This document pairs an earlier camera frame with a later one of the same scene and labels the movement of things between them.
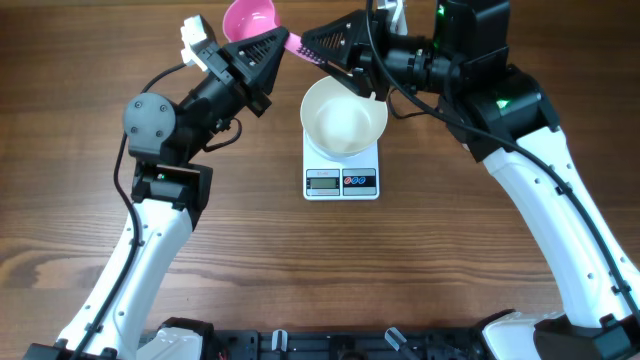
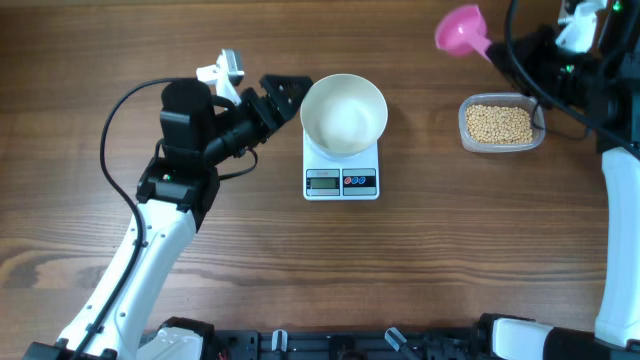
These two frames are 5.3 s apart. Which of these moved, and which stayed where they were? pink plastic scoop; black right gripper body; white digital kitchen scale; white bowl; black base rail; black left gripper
Moved: pink plastic scoop; black left gripper; black right gripper body
Stayed: white digital kitchen scale; white bowl; black base rail
